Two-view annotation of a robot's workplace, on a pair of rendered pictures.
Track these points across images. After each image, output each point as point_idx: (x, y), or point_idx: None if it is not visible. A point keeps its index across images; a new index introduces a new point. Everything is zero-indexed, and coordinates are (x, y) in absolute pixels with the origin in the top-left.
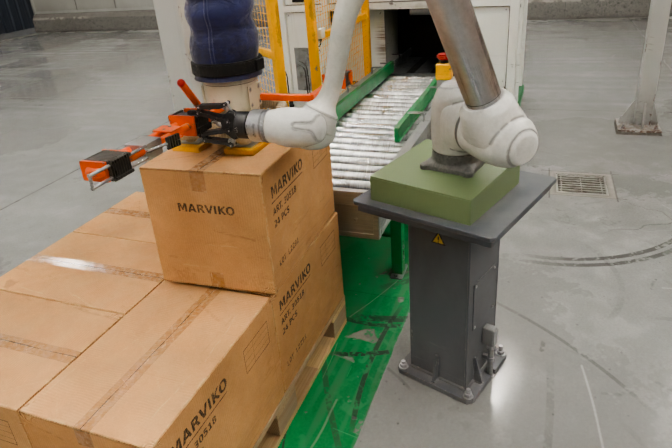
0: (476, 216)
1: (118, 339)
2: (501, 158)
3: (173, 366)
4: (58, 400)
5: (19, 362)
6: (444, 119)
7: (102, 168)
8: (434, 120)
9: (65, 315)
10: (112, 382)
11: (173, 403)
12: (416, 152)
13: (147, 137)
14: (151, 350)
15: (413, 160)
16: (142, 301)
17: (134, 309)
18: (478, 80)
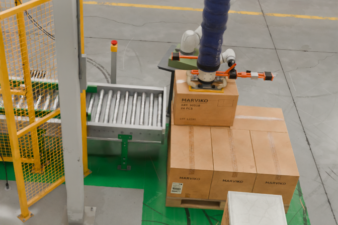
0: None
1: (258, 126)
2: None
3: (260, 113)
4: (281, 127)
5: (277, 141)
6: (196, 41)
7: (273, 73)
8: (193, 44)
9: (257, 142)
10: (271, 121)
11: (269, 109)
12: (180, 60)
13: (252, 74)
14: (258, 118)
15: (186, 60)
16: (242, 128)
17: (246, 128)
18: None
